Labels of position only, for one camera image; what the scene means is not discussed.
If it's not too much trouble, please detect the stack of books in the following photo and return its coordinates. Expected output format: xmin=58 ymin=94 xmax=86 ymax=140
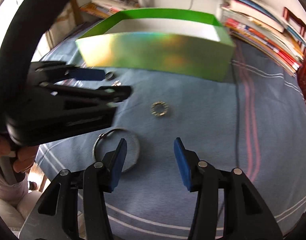
xmin=221 ymin=0 xmax=306 ymax=76
xmin=80 ymin=0 xmax=140 ymax=19

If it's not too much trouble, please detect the crystal rhinestone ring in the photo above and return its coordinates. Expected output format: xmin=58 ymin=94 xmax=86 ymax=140
xmin=150 ymin=101 xmax=170 ymax=118

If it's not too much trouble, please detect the left stack of books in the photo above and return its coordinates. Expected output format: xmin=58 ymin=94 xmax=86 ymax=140
xmin=80 ymin=0 xmax=140 ymax=19

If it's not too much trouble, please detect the silver bangle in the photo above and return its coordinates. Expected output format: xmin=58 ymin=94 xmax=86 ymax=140
xmin=92 ymin=128 xmax=141 ymax=173

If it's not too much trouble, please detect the gold flower brooch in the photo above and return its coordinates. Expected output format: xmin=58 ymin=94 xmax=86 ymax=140
xmin=112 ymin=80 xmax=122 ymax=86

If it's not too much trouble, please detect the right stack of books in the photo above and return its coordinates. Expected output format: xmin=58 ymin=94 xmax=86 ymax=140
xmin=221 ymin=0 xmax=306 ymax=76

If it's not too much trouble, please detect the person's left hand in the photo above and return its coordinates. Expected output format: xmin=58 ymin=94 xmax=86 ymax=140
xmin=0 ymin=136 xmax=39 ymax=173

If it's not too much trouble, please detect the green cardboard box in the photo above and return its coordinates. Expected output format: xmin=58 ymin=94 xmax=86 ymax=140
xmin=76 ymin=8 xmax=235 ymax=82

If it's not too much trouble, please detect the dark wooden headboard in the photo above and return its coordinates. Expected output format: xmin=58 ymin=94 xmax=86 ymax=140
xmin=283 ymin=7 xmax=306 ymax=101

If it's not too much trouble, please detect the blue striped bed sheet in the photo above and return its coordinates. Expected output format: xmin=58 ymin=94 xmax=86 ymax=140
xmin=36 ymin=41 xmax=306 ymax=239

